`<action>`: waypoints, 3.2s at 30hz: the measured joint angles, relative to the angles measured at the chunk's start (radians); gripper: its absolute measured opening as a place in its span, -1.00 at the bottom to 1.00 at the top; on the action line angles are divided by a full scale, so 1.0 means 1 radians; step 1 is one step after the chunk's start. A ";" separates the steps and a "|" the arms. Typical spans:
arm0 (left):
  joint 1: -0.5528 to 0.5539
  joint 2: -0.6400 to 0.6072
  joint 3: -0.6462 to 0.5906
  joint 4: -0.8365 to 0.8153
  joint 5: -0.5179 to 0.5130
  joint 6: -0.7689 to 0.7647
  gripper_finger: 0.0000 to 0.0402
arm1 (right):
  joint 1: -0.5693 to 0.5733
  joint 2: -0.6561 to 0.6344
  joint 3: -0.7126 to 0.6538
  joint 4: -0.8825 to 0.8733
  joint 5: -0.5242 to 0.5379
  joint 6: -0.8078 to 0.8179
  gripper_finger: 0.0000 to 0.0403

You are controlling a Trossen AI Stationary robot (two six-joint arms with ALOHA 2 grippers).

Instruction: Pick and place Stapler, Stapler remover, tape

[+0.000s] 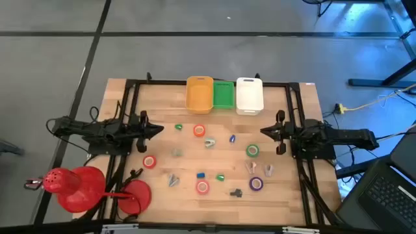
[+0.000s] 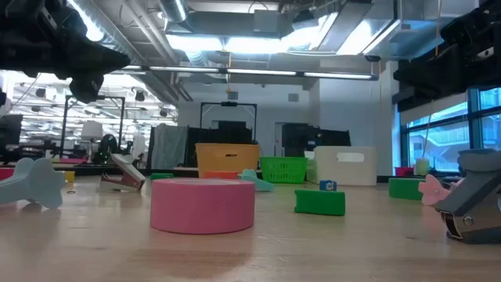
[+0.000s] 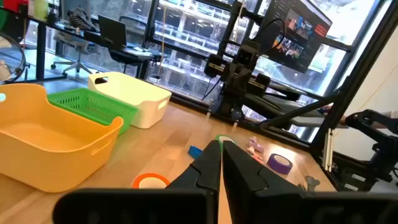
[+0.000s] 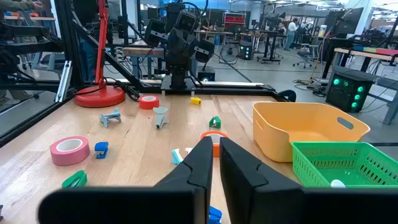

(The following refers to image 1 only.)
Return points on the black desk leg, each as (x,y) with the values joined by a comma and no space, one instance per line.
(377,83)

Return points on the pink staple remover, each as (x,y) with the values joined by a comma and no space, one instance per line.
(249,167)

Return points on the blue mini stapler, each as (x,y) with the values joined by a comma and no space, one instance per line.
(232,139)
(201,175)

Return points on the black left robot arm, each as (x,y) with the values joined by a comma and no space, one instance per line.
(97,131)

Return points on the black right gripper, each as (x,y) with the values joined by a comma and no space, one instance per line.
(282,132)

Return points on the red desk lamp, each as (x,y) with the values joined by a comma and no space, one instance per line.
(78,191)

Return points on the white plastic bin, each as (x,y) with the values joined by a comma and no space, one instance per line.
(249,96)

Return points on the yellow plastic bin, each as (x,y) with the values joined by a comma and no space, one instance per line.
(199,96)

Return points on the pink tape roll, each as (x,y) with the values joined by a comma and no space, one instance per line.
(197,187)

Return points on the silver teal staple remover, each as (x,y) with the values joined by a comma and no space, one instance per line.
(210,143)

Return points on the yellow power plug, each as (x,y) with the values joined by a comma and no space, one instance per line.
(340,108)

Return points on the blue grey staple remover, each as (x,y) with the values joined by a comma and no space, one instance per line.
(173,181)

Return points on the silver aluminium bracket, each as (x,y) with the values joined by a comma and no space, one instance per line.
(300,230)
(120,228)

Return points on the black table frame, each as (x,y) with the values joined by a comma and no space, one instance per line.
(162,83)

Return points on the black laptop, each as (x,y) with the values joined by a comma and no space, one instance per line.
(386,198)

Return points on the black staple remover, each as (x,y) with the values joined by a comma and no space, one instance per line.
(236,193)

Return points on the purple tape roll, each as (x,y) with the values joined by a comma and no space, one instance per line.
(251,184)

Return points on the pale green staple remover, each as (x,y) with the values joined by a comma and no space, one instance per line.
(176,152)

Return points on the orange tape roll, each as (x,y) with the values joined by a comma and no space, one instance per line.
(194,130)

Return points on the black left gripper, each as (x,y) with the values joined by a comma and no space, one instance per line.
(142,131)

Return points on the green tape roll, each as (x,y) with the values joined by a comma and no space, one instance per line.
(247,151)

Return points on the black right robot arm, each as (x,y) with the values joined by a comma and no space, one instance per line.
(351,136)

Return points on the green plastic basket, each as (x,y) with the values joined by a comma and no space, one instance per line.
(223,96)

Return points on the green mini stapler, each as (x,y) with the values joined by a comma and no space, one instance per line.
(220,177)
(178,126)

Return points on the red tape roll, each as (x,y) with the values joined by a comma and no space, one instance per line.
(144,162)

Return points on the grey chair foot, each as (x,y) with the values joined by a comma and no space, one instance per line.
(9,148)

